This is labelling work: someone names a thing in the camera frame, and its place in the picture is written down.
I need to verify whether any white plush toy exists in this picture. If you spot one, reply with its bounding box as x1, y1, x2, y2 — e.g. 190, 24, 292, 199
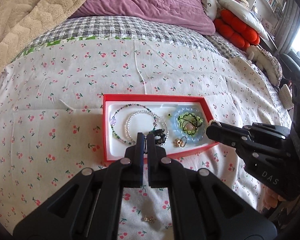
246, 46, 282, 87

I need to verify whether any white bookshelf with books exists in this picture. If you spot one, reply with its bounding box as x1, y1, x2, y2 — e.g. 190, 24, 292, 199
247, 0, 286, 35

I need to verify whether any grey checked bed sheet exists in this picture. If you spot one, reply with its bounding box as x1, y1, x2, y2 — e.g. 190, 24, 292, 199
0, 16, 287, 122

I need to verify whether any dark armchair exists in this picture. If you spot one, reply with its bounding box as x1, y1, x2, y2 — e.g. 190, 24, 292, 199
279, 50, 300, 79

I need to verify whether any beige fleece blanket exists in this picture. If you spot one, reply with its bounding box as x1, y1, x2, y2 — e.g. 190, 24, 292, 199
0, 0, 86, 76

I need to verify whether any blue bead bracelet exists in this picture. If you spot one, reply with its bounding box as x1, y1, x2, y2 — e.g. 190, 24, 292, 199
167, 106, 208, 147

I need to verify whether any gold flower earring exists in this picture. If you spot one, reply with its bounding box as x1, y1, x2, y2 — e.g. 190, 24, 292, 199
174, 138, 184, 147

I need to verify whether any purple quilt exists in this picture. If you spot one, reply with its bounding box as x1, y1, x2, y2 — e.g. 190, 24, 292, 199
72, 0, 215, 35

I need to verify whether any multicolour thin bead necklace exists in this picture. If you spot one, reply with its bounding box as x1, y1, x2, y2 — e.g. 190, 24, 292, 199
110, 103, 163, 145

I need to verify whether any person's right hand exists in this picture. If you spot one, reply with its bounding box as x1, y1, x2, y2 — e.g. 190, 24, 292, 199
263, 187, 285, 210

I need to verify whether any green beaded black-cord bracelet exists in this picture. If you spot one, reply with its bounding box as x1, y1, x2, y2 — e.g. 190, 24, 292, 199
177, 113, 204, 135

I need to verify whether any red plush cushion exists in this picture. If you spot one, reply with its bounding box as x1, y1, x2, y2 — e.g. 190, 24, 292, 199
213, 9, 260, 51

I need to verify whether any white pearl bracelet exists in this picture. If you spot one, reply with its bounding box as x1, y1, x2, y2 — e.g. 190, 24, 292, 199
123, 109, 170, 144

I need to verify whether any red jewelry box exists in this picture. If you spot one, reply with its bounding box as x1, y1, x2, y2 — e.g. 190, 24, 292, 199
103, 94, 217, 161

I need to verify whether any small gold earring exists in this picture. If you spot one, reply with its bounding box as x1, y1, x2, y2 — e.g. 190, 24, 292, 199
142, 216, 156, 224

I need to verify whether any grey white pillow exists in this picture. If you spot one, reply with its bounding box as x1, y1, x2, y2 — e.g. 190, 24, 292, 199
217, 0, 269, 40

